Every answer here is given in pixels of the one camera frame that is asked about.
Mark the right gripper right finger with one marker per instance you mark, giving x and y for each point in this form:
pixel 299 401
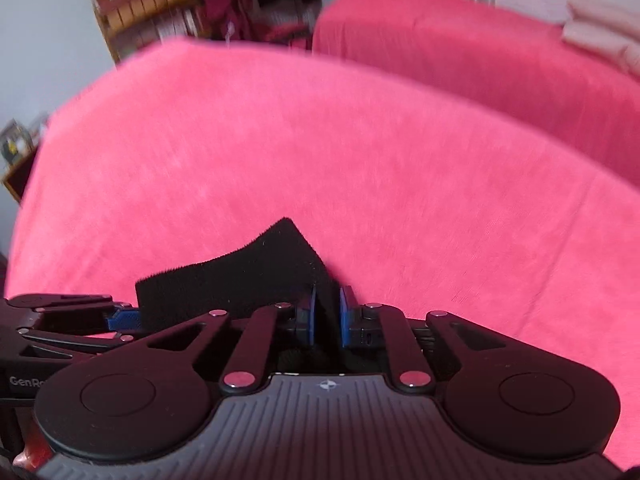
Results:
pixel 385 332

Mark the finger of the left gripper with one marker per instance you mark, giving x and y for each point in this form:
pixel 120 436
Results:
pixel 124 319

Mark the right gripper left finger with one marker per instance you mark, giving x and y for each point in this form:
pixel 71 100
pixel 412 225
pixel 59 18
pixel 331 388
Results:
pixel 277 338

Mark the black knit pants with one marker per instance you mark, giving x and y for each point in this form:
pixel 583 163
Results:
pixel 279 265

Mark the near pink bed blanket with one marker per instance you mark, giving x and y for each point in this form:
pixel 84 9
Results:
pixel 413 197

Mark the small side table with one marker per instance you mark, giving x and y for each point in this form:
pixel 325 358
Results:
pixel 19 148

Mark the far pink bed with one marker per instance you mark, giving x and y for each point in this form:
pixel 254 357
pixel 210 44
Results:
pixel 515 65

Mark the wooden shelf with plants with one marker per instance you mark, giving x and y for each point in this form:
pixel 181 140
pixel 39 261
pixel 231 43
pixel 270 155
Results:
pixel 128 26

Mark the hanging red clothes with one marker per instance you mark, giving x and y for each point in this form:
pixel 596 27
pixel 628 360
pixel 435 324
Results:
pixel 286 23

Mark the lower light pink pillow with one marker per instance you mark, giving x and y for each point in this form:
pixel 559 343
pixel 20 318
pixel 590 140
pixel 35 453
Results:
pixel 616 48

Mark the light pink pillow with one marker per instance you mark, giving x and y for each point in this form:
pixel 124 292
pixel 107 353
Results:
pixel 606 14
pixel 616 48

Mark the upper light pink pillow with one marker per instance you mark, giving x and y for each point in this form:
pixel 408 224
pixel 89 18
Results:
pixel 606 14

